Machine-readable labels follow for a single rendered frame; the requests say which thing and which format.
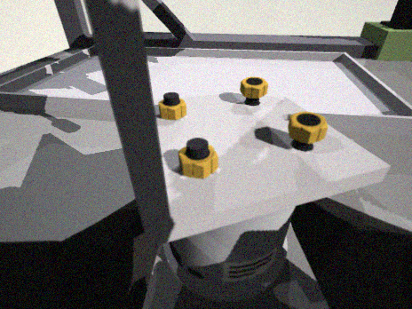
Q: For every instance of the white shallow rectangular tray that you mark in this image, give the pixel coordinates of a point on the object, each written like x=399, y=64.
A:
x=330, y=84

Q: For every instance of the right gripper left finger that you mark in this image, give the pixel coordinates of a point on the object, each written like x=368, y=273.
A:
x=109, y=268

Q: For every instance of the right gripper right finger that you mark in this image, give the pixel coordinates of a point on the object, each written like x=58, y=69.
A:
x=359, y=262

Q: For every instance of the yellow hex nut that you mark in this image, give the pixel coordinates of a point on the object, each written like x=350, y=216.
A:
x=198, y=168
x=254, y=87
x=307, y=127
x=172, y=112

